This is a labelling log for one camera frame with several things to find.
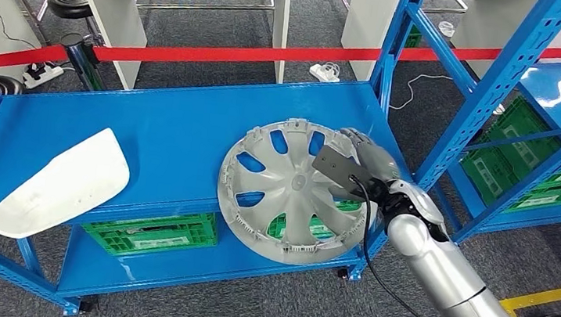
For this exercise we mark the crumpled clear plastic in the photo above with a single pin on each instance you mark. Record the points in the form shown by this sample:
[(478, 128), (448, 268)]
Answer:
[(445, 30)]

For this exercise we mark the white power strip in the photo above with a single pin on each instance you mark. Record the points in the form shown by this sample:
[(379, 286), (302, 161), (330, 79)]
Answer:
[(324, 73), (42, 76)]

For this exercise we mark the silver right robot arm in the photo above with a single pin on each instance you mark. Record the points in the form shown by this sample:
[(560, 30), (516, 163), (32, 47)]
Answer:
[(431, 262)]

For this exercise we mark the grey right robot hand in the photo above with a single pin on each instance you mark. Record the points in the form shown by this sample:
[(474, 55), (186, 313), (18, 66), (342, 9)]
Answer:
[(379, 160)]

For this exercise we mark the white plastic panel part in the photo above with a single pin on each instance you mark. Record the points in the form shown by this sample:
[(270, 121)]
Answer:
[(64, 181)]

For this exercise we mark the black stanchion post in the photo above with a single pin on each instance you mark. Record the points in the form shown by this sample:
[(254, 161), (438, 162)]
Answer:
[(80, 62)]

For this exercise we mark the silver wheel hubcap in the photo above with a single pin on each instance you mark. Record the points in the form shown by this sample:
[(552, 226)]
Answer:
[(299, 182)]

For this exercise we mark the red barrier belt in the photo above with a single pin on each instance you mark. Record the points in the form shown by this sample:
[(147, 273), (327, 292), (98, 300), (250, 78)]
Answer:
[(218, 53)]

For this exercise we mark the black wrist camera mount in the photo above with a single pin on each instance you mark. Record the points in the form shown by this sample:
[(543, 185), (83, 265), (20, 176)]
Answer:
[(342, 166)]

